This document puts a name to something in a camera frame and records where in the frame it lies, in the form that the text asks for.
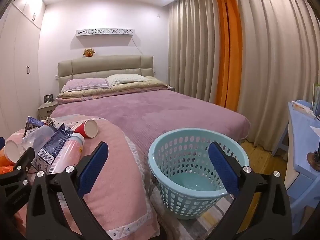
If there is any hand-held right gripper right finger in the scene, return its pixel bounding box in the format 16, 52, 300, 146
197, 141, 293, 240

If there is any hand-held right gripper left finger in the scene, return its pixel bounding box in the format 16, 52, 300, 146
25, 141, 118, 240

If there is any white paper cup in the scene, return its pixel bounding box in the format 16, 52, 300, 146
4, 140, 26, 163

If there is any orange plastic bag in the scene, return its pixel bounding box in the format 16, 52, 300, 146
0, 149, 17, 175

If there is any light blue plastic basket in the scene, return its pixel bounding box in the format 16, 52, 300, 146
148, 129, 250, 220

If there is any pink plastic bottle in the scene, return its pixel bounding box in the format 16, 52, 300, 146
47, 132, 85, 174

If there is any dark blue snack packet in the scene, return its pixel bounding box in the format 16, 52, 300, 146
23, 116, 47, 137

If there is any clear plastic bottle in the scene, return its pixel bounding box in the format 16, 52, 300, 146
20, 125, 57, 155

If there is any dark blue carton box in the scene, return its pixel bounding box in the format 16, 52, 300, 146
31, 123, 73, 173

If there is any red paper cup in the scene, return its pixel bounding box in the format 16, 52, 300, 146
74, 119, 98, 139

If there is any pink towel blanket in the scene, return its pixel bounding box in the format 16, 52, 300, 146
5, 114, 160, 240

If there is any striped floor rug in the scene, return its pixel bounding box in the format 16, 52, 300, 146
149, 187, 238, 240

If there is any folded beige quilt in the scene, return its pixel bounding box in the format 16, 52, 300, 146
56, 76, 168, 103

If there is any white wardrobe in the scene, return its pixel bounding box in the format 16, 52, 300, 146
0, 0, 47, 137

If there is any blue desk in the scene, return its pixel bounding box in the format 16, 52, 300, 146
285, 101, 320, 232

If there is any bed with purple bedspread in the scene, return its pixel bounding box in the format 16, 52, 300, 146
50, 74, 251, 180

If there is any purple pillow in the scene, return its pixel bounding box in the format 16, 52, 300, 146
61, 77, 112, 92

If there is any brown lamp base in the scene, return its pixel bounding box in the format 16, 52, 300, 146
307, 149, 320, 173

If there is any white patterned pillow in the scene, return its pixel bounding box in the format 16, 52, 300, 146
105, 74, 152, 86

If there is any floral tissue box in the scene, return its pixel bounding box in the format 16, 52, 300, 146
291, 100, 316, 119

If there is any beige padded headboard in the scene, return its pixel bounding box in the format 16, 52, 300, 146
57, 55, 154, 86

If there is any beige curtain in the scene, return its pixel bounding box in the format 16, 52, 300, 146
167, 0, 221, 105
234, 0, 320, 152

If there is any row of books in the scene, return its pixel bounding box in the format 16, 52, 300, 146
311, 82, 320, 117

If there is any orange curtain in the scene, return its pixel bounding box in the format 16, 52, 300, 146
212, 0, 243, 111

